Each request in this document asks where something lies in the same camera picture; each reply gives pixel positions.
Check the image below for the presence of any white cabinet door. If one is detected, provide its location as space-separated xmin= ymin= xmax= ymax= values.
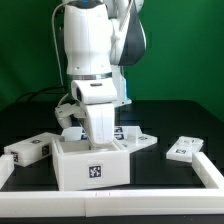
xmin=166 ymin=136 xmax=204 ymax=163
xmin=114 ymin=126 xmax=158 ymax=153

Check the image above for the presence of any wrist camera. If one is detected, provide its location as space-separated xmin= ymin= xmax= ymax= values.
xmin=55 ymin=103 xmax=80 ymax=129

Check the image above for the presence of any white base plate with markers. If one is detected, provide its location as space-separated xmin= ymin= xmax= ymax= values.
xmin=62 ymin=126 xmax=142 ymax=141

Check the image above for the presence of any white U-shaped boundary frame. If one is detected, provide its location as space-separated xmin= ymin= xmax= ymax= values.
xmin=0 ymin=152 xmax=224 ymax=218

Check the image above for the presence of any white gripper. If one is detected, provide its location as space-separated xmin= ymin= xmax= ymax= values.
xmin=82 ymin=103 xmax=115 ymax=145

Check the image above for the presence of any white cabinet top block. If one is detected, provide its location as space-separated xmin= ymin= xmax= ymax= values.
xmin=4 ymin=132 xmax=64 ymax=167

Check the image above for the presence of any white cabinet box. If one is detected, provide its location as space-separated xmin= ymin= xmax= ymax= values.
xmin=52 ymin=139 xmax=130 ymax=191

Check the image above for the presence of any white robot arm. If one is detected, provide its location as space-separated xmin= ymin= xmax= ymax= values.
xmin=64 ymin=0 xmax=146 ymax=147

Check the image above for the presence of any white cable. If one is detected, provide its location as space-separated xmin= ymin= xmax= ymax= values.
xmin=51 ymin=2 xmax=71 ymax=88

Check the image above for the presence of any black cable on table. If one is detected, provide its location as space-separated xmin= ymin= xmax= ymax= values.
xmin=15 ymin=84 xmax=69 ymax=103

